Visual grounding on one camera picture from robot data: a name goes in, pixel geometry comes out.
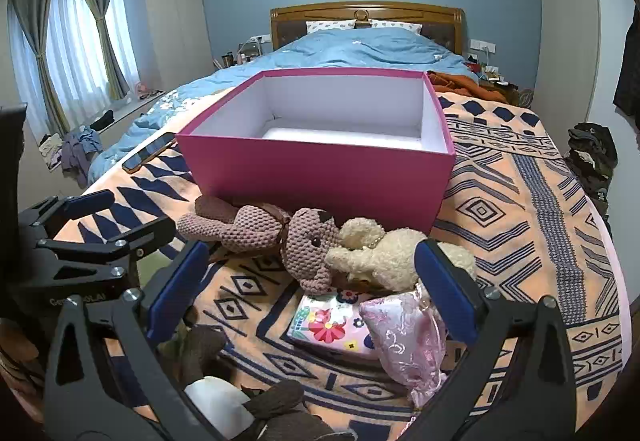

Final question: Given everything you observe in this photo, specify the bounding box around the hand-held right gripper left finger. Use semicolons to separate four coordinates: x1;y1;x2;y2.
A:
42;240;236;441

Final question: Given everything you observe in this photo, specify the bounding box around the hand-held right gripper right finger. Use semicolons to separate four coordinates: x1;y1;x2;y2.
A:
405;237;593;441

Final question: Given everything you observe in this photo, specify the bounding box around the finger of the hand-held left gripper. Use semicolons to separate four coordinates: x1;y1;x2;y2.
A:
17;190;116;242
35;216;177;283

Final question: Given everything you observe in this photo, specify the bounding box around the pink organza bag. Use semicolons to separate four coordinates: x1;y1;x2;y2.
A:
359;283;451;409

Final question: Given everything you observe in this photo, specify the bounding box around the cream teddy bear plush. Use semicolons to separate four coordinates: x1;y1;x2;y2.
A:
325;217;478;294

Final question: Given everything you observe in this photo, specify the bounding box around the pink knitted bunny plush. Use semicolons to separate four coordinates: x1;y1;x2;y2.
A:
177;195;343;296

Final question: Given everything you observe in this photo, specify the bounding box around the floral tissue pack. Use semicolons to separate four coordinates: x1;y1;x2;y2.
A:
287;288;383;362

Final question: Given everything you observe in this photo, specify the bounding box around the brown knitted plush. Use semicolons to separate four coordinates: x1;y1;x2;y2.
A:
160;323;346;441

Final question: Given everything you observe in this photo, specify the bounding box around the pink cardboard box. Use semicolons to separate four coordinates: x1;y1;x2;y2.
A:
176;68;457;236

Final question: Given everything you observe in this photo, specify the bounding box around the pile of clothes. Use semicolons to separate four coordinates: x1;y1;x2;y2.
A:
39;111;116;189

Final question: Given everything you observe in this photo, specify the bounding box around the black smartphone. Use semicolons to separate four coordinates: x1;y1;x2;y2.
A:
122;132;177;174

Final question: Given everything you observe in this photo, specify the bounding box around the orange patterned blanket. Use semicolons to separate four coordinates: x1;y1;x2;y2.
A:
0;86;631;441

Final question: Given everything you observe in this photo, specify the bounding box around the white sheer curtain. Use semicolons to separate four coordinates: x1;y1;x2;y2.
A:
7;0;141;122

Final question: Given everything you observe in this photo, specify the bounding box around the grey yellow curtain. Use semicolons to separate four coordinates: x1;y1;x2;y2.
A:
70;0;131;99
7;0;71;137

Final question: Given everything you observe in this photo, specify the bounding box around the nightstand clutter with bottles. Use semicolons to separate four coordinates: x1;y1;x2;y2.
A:
215;38;271;69

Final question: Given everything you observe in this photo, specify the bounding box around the orange cloth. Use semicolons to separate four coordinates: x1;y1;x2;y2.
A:
427;70;521;104

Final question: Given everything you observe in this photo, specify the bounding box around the blue floral duvet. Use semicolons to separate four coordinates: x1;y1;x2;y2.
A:
87;27;478;187

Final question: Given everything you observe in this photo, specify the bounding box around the white dotted pillow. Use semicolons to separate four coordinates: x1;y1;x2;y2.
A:
369;20;423;32
306;20;358;34

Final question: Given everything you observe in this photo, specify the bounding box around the wooden bed headboard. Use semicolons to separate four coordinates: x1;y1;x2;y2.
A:
270;2;467;53

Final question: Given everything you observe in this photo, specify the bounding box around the black jacket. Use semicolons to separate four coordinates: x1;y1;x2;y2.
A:
614;6;640;122

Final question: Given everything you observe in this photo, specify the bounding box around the nightstand clutter with cables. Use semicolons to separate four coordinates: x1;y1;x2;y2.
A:
467;54;533;107

